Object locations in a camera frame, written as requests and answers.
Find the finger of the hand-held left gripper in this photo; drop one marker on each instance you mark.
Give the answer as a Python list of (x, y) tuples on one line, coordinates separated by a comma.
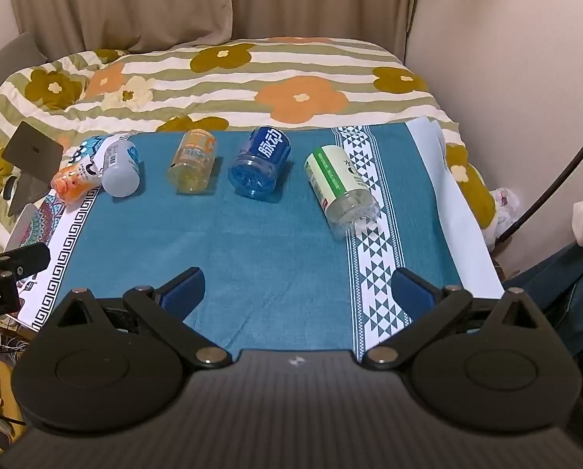
[(25, 259)]

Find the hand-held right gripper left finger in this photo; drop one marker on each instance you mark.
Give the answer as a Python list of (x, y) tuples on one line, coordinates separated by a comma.
[(184, 293)]

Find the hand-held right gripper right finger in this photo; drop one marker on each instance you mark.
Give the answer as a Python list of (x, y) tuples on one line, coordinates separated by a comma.
[(411, 293)]

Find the white flat device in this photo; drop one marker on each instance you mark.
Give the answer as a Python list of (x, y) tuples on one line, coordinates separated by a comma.
[(20, 227)]

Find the teal patterned cloth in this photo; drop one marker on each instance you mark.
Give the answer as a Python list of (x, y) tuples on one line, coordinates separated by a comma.
[(252, 249)]

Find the dark grey laptop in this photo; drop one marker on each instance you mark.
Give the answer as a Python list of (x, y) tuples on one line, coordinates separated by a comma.
[(32, 151)]

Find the white plastic bag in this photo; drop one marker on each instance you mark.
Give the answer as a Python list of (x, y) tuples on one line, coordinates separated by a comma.
[(504, 215)]

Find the white bottle blue label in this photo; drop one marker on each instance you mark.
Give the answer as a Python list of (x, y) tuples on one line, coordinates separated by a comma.
[(119, 168)]

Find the clear bottle green white label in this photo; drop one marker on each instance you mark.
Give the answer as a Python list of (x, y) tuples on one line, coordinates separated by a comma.
[(338, 183)]

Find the yellow orange bottle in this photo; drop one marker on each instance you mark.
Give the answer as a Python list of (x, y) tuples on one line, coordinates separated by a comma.
[(194, 161)]

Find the person's jeans leg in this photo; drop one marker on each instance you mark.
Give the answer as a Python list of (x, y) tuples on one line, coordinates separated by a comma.
[(560, 298)]

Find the blue plastic bottle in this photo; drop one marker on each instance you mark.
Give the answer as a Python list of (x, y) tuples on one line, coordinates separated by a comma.
[(261, 163)]

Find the black curved pole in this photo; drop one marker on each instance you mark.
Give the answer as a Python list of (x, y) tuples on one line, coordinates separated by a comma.
[(555, 180)]

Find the grey upholstered headboard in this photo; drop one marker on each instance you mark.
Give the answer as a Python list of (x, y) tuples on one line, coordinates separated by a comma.
[(8, 66)]

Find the floral striped blanket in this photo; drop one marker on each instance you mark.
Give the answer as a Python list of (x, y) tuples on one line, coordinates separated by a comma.
[(291, 83)]

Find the beige curtain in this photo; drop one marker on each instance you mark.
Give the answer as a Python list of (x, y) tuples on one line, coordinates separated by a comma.
[(174, 0)]

